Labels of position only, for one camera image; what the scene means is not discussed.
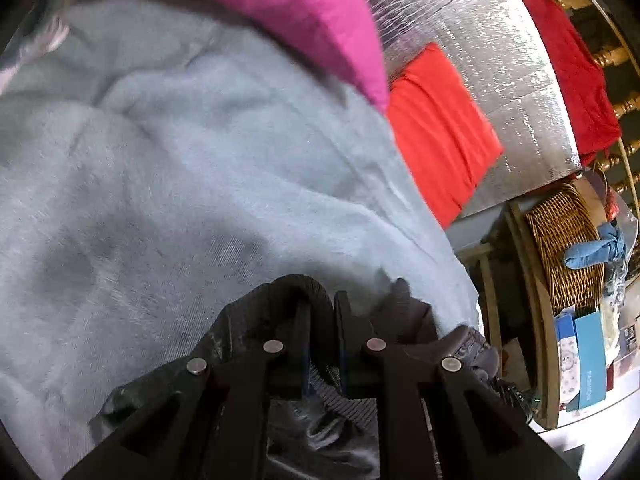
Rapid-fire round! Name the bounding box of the dark grey puffer jacket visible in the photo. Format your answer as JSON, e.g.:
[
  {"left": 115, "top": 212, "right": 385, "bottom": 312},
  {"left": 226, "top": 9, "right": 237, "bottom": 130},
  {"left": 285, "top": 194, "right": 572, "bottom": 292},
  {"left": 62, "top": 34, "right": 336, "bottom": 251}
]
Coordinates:
[{"left": 75, "top": 275, "right": 501, "bottom": 479}]

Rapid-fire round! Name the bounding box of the white patterned box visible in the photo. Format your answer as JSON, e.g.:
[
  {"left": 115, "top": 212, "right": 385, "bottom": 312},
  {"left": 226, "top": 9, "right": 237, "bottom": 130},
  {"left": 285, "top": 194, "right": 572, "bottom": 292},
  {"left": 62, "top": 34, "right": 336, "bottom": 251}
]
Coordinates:
[{"left": 554, "top": 313, "right": 580, "bottom": 405}]

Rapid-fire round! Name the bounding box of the wooden shelf unit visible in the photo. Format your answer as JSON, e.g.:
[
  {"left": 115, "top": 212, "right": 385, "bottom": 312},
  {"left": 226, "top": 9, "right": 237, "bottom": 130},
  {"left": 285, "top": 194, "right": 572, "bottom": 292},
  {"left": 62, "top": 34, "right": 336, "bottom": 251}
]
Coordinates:
[{"left": 456, "top": 176, "right": 637, "bottom": 430}]

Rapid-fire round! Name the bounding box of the teal cardboard box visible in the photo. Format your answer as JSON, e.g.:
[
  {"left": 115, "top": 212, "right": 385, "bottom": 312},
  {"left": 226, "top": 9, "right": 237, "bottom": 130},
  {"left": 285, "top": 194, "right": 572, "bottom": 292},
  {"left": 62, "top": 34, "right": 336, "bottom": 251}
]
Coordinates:
[{"left": 566, "top": 311, "right": 606, "bottom": 412}]

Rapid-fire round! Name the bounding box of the light blue-grey blanket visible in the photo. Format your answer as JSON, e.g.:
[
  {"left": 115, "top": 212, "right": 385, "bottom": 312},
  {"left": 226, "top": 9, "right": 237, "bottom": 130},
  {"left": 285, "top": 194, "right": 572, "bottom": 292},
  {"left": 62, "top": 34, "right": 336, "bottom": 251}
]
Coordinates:
[{"left": 1, "top": 0, "right": 478, "bottom": 479}]

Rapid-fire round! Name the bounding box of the wicker basket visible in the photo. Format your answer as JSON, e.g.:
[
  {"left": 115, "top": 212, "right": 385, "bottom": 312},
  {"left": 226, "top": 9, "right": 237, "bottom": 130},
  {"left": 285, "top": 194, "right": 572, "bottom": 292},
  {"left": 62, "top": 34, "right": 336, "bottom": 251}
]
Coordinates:
[{"left": 524, "top": 183, "right": 604, "bottom": 316}]

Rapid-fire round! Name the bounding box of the light blue cloth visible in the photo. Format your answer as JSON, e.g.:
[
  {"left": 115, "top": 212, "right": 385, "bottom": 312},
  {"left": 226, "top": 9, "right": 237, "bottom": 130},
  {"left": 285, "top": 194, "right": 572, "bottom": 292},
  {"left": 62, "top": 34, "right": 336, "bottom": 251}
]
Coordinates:
[{"left": 563, "top": 222, "right": 626, "bottom": 270}]

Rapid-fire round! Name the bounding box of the orange-red cushion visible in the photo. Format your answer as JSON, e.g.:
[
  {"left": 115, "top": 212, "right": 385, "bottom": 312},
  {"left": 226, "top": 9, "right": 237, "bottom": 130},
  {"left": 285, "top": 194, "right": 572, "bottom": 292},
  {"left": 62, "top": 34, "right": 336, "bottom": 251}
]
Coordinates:
[{"left": 386, "top": 44, "right": 503, "bottom": 229}]

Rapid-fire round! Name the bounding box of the red garment on railing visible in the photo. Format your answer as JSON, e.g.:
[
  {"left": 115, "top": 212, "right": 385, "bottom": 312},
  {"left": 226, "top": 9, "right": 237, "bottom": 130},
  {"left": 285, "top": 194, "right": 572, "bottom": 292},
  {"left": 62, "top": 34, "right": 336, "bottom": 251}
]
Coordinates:
[{"left": 522, "top": 0, "right": 622, "bottom": 165}]

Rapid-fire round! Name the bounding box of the silver foil insulation panel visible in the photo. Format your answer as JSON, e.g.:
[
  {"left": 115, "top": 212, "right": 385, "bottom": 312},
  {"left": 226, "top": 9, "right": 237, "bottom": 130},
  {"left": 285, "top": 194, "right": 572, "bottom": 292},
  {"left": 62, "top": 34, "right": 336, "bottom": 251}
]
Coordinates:
[{"left": 368, "top": 0, "right": 579, "bottom": 216}]

